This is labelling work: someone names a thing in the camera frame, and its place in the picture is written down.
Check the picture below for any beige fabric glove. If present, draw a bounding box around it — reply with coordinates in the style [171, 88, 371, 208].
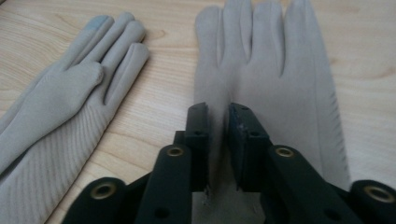
[191, 0, 353, 224]
[0, 11, 150, 224]

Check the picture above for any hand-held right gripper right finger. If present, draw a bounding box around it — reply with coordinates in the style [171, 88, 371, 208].
[228, 103, 276, 192]

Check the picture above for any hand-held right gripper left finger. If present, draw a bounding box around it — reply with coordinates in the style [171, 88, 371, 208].
[173, 102, 210, 192]

